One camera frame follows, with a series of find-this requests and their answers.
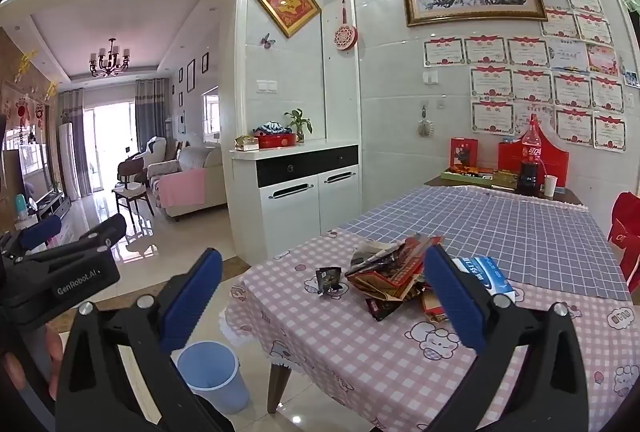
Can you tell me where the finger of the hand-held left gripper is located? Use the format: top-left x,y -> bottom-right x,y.
25,213 -> 128,263
0,214 -> 63,259

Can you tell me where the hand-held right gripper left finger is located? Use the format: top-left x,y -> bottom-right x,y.
52,248 -> 236,432

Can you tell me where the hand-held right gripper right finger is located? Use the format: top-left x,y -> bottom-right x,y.
422,244 -> 591,432

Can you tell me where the small red cardboard piece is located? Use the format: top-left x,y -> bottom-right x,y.
421,291 -> 449,323

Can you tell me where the blue and white box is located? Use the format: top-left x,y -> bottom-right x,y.
450,256 -> 516,295

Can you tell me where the red printed paper bag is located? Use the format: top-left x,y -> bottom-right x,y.
346,234 -> 446,301

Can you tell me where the dark brown snack packet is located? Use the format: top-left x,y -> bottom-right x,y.
365,296 -> 402,323

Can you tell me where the light blue plastic bin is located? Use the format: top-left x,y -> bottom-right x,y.
177,341 -> 251,415

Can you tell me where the silver wrapper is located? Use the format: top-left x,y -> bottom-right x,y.
351,241 -> 402,275

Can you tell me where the small black snack packet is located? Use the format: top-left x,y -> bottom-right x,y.
315,266 -> 346,297

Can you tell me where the person's left hand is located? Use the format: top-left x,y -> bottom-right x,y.
0,328 -> 65,400

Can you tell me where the dark television stand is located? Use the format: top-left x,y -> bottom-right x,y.
30,192 -> 72,223

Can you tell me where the white appliance with teal top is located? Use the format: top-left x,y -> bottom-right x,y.
13,193 -> 31,225

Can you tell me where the dark wooden chair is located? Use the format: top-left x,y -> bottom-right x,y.
112,159 -> 156,227

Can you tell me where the flat television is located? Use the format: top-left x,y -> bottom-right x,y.
2,143 -> 52,205

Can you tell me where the white standing air conditioner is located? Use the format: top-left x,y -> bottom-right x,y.
59,123 -> 81,203

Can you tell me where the pink blanket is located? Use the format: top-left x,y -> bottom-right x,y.
157,169 -> 207,209

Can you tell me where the armchair with white cover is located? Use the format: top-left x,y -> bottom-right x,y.
127,137 -> 169,183

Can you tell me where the blue grid tablecloth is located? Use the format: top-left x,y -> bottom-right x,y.
337,184 -> 632,303

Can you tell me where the beige sofa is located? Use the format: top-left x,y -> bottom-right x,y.
147,144 -> 228,223

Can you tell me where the wooden table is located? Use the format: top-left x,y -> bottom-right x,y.
266,176 -> 585,414

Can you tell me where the pink checked cartoon tablecloth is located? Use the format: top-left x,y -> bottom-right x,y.
222,227 -> 640,432

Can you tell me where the grey curtain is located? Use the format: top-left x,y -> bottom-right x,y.
57,89 -> 94,200
135,78 -> 171,153

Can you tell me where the green flat box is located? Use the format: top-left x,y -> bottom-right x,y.
440,166 -> 496,185

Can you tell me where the white sideboard cabinet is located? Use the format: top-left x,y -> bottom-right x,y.
229,139 -> 362,265

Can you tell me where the red gift bag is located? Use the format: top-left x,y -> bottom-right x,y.
450,138 -> 479,171

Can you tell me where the cola bottle red label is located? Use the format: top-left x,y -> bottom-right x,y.
515,114 -> 547,197

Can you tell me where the black chandelier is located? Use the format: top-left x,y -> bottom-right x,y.
89,38 -> 132,77

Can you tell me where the hanging white round ornament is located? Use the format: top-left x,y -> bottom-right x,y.
417,106 -> 434,139

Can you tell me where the red round box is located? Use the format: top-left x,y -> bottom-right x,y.
255,132 -> 299,151

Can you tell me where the red chair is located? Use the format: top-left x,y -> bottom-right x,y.
607,192 -> 640,295

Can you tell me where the blue patterned cloth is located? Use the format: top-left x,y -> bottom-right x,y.
252,121 -> 295,137

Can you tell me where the green potted plant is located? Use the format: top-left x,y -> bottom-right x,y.
284,108 -> 314,143

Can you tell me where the tall white partition panel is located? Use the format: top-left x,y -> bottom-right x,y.
321,0 -> 362,145

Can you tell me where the round red hanging ornament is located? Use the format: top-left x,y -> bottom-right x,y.
334,0 -> 359,52

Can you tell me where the framed red paper-cut picture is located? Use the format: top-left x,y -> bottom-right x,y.
248,0 -> 322,39

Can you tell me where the group of wall certificates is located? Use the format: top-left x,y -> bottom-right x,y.
424,0 -> 628,153

